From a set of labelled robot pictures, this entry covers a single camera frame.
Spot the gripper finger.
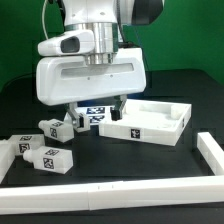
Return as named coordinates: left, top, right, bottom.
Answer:
left=67, top=103, right=90, bottom=132
left=110, top=95, right=127, bottom=121

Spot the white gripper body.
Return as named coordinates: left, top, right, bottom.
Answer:
left=36, top=48, right=146, bottom=105

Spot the white square tabletop part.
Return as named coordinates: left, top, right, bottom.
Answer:
left=99, top=99, right=191, bottom=146

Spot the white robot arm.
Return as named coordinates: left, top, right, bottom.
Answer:
left=36, top=0, right=165, bottom=132

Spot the white tag sheet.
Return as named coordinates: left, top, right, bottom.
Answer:
left=76, top=105, right=112, bottom=126

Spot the white left fence bar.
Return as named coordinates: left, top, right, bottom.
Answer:
left=0, top=144, right=15, bottom=184

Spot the white fence bar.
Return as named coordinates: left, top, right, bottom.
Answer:
left=0, top=144, right=15, bottom=184
left=197, top=132, right=224, bottom=176
left=0, top=176, right=224, bottom=215

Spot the white right fence bar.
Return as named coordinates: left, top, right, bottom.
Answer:
left=197, top=132, right=224, bottom=176

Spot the white front fence bar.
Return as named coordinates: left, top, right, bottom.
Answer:
left=0, top=176, right=224, bottom=215

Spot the black cable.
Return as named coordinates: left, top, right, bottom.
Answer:
left=0, top=71, right=38, bottom=94

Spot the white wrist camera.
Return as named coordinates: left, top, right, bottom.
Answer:
left=38, top=30, right=95, bottom=56

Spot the white cable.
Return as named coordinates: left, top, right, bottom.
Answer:
left=41, top=0, right=51, bottom=43

